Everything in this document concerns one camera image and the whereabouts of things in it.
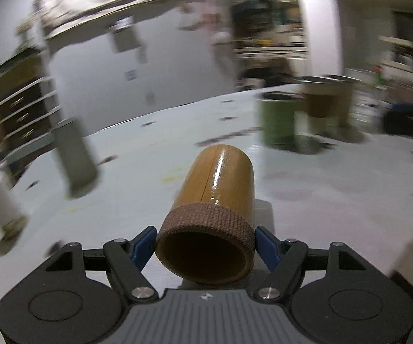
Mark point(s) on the steel cup with brown sleeve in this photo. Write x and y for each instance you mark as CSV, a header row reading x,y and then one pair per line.
x,y
321,94

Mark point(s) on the bamboo cup with brown band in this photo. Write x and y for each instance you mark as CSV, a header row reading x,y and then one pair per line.
x,y
208,235

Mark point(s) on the plain steel cup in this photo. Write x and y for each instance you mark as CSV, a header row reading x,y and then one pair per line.
x,y
345,88

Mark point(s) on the grey upside-down cup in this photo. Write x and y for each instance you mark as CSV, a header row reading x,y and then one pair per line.
x,y
77,162

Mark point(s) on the green metal mug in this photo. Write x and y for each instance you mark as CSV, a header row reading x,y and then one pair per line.
x,y
277,117

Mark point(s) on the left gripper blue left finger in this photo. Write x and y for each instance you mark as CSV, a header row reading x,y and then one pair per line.
x,y
126,259

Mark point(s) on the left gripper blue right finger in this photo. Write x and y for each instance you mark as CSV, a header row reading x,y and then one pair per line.
x,y
284,260

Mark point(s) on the white plastic drawer unit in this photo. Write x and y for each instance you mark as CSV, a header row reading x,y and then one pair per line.
x,y
29,106

